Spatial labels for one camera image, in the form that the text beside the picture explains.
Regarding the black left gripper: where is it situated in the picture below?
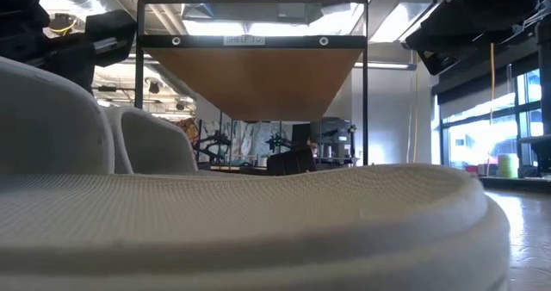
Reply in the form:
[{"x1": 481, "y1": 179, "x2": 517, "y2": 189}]
[{"x1": 42, "y1": 9, "x2": 138, "y2": 95}]

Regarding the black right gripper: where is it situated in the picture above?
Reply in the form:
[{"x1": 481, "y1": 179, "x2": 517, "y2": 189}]
[{"x1": 402, "y1": 0, "x2": 540, "y2": 53}]

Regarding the beige rubber slide sandal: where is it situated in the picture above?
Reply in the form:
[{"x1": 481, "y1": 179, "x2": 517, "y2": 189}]
[
  {"x1": 104, "y1": 105, "x2": 200, "y2": 175},
  {"x1": 0, "y1": 56, "x2": 512, "y2": 291}
]

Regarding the black rubber slide sandal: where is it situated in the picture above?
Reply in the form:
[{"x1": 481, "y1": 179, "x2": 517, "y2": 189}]
[{"x1": 265, "y1": 147, "x2": 319, "y2": 176}]

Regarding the colourful patchwork panel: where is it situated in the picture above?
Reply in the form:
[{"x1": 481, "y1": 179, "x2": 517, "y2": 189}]
[{"x1": 183, "y1": 117, "x2": 201, "y2": 146}]

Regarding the green cup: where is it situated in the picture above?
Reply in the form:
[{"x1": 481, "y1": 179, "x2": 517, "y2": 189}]
[{"x1": 497, "y1": 152, "x2": 521, "y2": 179}]

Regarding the black background machine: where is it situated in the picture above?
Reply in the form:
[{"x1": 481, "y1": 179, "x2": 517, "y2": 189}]
[{"x1": 316, "y1": 116, "x2": 359, "y2": 159}]

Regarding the black background screen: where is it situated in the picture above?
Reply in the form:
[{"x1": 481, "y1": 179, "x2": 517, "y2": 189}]
[{"x1": 291, "y1": 122, "x2": 312, "y2": 150}]

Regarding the black ceiling device yellow cable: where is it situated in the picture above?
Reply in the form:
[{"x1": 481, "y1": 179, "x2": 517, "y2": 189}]
[{"x1": 47, "y1": 13, "x2": 79, "y2": 38}]

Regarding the yellow hanging cable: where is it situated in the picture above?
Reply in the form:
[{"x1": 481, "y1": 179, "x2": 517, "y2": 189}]
[{"x1": 488, "y1": 40, "x2": 496, "y2": 124}]

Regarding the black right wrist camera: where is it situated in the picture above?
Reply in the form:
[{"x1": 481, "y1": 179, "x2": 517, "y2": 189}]
[{"x1": 416, "y1": 48, "x2": 458, "y2": 77}]

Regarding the grey rectangular ceiling duct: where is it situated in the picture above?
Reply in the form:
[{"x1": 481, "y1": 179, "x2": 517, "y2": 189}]
[{"x1": 368, "y1": 0, "x2": 436, "y2": 42}]

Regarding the window with black frame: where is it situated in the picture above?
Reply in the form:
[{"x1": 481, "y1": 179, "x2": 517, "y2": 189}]
[{"x1": 432, "y1": 65, "x2": 544, "y2": 175}]

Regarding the wooden shelf with black frame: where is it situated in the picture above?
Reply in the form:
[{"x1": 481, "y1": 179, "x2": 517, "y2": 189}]
[{"x1": 134, "y1": 0, "x2": 370, "y2": 167}]

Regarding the black aluminium table frame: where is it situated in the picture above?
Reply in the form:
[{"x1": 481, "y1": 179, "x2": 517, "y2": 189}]
[{"x1": 480, "y1": 175, "x2": 551, "y2": 194}]

